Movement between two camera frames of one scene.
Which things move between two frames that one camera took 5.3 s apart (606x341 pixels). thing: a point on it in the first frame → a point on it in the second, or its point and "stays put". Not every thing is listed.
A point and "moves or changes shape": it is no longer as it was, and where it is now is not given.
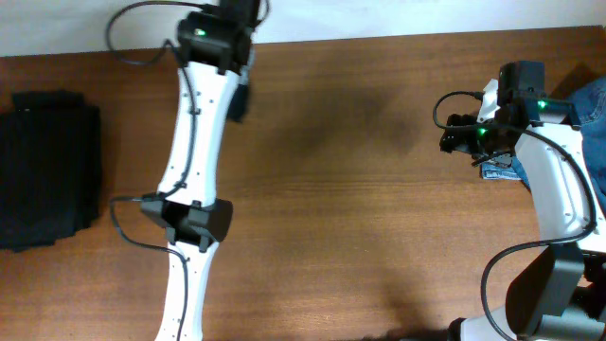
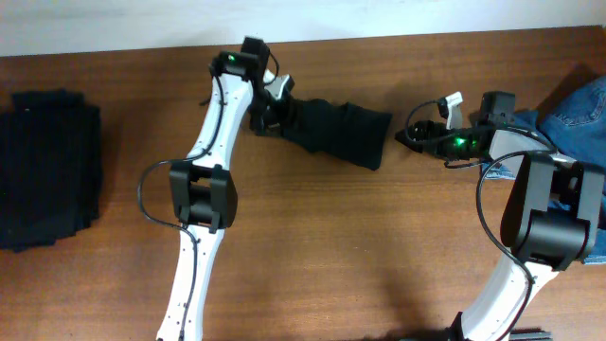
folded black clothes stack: [50, 168] stays put
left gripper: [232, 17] → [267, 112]
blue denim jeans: [590, 102] stays put
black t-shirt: [239, 104] moves or changes shape
